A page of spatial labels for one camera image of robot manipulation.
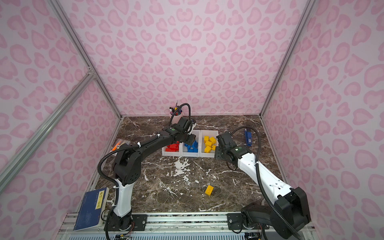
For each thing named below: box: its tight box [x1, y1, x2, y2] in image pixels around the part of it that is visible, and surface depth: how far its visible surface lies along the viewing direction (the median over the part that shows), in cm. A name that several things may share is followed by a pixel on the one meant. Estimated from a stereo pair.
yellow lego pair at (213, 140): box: [208, 136, 217, 145], surface depth 103 cm
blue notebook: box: [73, 187, 110, 232], surface depth 78 cm
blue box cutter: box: [244, 128, 252, 147], surface depth 105 cm
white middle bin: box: [180, 129, 201, 157], surface depth 97 cm
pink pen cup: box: [169, 106, 184, 125], surface depth 109 cm
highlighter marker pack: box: [110, 138, 131, 152], surface depth 106 cm
